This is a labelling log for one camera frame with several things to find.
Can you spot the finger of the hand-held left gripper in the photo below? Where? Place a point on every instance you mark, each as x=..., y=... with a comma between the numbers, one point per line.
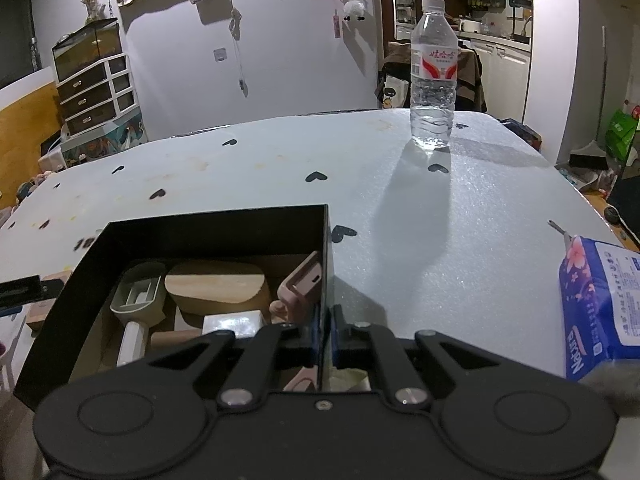
x=20, y=294

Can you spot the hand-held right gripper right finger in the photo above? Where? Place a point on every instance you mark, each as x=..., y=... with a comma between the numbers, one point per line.
x=335, y=335

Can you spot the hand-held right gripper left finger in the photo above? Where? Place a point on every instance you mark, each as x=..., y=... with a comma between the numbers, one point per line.
x=316, y=335

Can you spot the oval wooden board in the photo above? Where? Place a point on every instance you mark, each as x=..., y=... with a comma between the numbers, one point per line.
x=215, y=287

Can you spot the beige plastic scoop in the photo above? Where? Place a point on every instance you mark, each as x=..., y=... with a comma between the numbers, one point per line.
x=137, y=292

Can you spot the black cardboard box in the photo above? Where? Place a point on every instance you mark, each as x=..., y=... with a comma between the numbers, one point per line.
x=200, y=232

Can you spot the pink plastic clip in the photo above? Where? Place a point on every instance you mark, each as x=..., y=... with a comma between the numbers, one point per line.
x=300, y=282

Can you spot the plush toys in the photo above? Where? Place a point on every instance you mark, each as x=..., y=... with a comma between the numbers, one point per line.
x=32, y=184

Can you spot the colourful printed box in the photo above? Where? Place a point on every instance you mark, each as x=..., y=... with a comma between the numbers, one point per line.
x=107, y=137

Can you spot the heart print table cover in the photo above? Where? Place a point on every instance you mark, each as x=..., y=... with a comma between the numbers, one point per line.
x=250, y=160

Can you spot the white drawer cabinet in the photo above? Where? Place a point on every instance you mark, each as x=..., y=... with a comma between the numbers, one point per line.
x=87, y=97

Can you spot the clear water bottle red label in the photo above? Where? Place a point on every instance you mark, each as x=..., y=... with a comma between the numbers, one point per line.
x=432, y=115

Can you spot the small metal tool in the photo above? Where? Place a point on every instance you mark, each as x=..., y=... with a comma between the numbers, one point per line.
x=559, y=230

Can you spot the white printed tote bag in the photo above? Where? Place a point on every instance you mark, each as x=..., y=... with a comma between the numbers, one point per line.
x=392, y=92

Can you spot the glass terrarium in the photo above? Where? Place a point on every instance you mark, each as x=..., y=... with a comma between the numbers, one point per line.
x=82, y=50

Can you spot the blue tissue pack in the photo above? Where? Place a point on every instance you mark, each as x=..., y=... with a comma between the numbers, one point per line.
x=600, y=305

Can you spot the dark storage box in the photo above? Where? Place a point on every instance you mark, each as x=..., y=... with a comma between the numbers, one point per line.
x=522, y=135

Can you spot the grey fuzzy cloth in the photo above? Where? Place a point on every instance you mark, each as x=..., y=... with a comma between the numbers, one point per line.
x=615, y=390

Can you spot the chair with brown jacket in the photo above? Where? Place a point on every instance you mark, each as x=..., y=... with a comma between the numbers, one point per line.
x=470, y=80

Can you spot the black computer mouse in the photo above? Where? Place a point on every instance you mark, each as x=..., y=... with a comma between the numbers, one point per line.
x=612, y=215

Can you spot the white kitchen cabinet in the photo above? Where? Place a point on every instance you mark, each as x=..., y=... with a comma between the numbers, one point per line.
x=502, y=77

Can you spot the broom with dustpan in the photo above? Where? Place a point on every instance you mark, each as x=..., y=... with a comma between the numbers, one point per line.
x=587, y=160

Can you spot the white sheep plush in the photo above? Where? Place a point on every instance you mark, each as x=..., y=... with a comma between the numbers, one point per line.
x=354, y=10

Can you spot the white cooking pot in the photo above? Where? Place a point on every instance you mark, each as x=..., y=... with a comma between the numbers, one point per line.
x=471, y=26

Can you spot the green bag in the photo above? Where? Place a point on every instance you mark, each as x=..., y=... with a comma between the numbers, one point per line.
x=621, y=132

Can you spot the adhesive wall hook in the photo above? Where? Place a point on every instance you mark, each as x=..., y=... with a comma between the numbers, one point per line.
x=220, y=54

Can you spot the wall mirror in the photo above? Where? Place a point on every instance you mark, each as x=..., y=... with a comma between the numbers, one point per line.
x=403, y=0

